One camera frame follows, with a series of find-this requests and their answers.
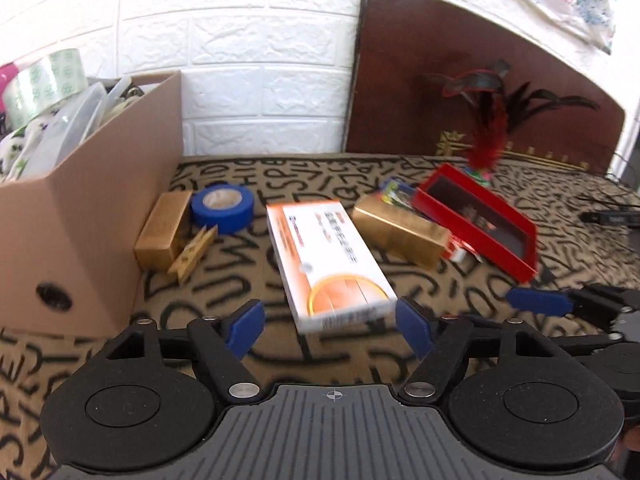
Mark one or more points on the dark red wooden board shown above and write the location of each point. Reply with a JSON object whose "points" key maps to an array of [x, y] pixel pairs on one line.
{"points": [[393, 109]]}

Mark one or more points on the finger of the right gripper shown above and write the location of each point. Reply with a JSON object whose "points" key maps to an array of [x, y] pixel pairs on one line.
{"points": [[602, 299]]}

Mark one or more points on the white orange medicine box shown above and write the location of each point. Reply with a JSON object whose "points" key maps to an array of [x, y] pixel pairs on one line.
{"points": [[329, 275]]}

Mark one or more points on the pink bottle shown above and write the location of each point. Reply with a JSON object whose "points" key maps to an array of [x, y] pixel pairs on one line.
{"points": [[7, 74]]}

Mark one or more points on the patterned clear tape roll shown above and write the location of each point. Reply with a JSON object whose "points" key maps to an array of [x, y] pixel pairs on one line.
{"points": [[43, 84]]}

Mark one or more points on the blue tape roll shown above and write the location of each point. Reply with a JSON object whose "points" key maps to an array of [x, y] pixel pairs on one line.
{"points": [[229, 208]]}

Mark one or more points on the feather shuttlecock toy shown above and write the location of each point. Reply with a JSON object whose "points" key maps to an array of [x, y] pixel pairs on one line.
{"points": [[498, 113]]}

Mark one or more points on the red white cigarette pack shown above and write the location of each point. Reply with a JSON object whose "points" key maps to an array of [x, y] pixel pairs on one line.
{"points": [[457, 250]]}

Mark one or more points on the colourful card pack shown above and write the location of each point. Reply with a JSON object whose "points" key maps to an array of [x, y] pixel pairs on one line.
{"points": [[398, 193]]}

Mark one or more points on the wooden clothespin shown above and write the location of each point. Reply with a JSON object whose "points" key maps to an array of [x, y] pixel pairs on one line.
{"points": [[182, 268]]}

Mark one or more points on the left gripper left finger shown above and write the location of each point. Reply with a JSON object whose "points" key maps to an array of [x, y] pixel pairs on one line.
{"points": [[218, 347]]}

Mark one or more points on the small gold box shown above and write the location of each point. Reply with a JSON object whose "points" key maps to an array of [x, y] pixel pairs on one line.
{"points": [[165, 233]]}

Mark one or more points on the letter patterned tablecloth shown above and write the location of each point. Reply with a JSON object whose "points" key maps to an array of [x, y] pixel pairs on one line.
{"points": [[243, 266]]}

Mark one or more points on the black device on table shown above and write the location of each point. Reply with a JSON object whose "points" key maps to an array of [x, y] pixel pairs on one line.
{"points": [[628, 218]]}

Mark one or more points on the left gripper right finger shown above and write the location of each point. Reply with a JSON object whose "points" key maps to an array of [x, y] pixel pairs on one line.
{"points": [[440, 346]]}

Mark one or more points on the gold carton box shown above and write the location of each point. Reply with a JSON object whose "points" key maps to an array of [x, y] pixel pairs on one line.
{"points": [[401, 232]]}

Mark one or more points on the brown cardboard box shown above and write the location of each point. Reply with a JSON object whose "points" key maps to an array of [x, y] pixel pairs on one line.
{"points": [[67, 239]]}

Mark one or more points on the red shallow box tray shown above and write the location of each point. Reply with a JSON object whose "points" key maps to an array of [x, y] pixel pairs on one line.
{"points": [[482, 219]]}

